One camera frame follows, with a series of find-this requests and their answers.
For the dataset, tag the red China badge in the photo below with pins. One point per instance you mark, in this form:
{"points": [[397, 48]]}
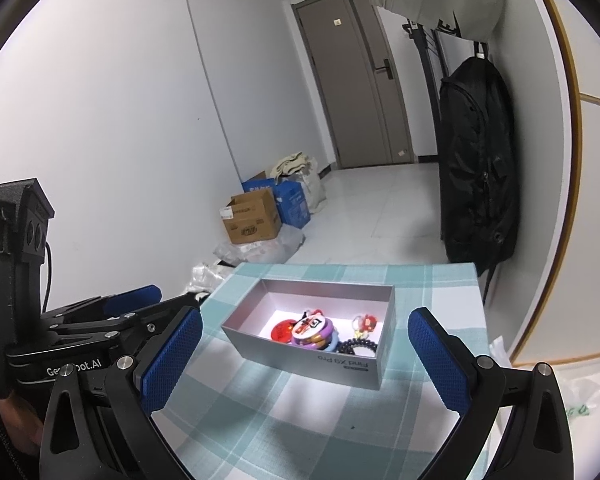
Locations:
{"points": [[282, 331]]}

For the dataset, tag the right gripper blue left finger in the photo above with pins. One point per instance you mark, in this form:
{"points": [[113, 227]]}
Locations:
{"points": [[98, 425]]}

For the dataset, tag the red cartoon charm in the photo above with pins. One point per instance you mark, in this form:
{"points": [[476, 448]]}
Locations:
{"points": [[364, 324]]}

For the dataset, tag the silver phone box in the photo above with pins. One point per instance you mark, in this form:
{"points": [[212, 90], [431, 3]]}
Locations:
{"points": [[333, 332]]}

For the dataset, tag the left hand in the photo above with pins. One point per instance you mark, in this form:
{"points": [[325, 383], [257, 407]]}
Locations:
{"points": [[22, 424]]}

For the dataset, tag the white plastic packaging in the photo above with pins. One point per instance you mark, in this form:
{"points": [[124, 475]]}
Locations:
{"points": [[206, 277]]}

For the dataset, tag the white China pin badge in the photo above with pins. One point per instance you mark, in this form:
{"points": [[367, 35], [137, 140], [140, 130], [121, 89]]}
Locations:
{"points": [[309, 326]]}

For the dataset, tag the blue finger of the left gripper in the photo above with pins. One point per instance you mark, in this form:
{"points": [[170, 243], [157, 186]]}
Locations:
{"points": [[133, 300]]}

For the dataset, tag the black coat rack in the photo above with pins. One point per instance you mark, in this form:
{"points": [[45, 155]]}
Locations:
{"points": [[434, 66]]}

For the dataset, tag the beige tote bag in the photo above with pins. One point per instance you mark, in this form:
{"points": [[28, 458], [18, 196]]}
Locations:
{"points": [[301, 168]]}

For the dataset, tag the blue cardboard box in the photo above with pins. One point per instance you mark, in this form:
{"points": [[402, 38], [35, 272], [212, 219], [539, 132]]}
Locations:
{"points": [[289, 198]]}

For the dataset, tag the brown cardboard box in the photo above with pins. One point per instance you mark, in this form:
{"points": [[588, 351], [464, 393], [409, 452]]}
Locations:
{"points": [[251, 217]]}

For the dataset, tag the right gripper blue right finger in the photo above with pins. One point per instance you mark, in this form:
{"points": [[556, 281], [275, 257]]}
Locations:
{"points": [[536, 442]]}

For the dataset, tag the grey door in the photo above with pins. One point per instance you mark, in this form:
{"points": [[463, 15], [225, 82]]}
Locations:
{"points": [[359, 88]]}

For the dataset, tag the black backpack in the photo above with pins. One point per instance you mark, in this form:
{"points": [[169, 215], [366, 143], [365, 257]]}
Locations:
{"points": [[478, 166]]}

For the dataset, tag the teal plaid tablecloth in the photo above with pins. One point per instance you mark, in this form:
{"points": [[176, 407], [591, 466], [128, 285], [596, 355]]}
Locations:
{"points": [[230, 418]]}

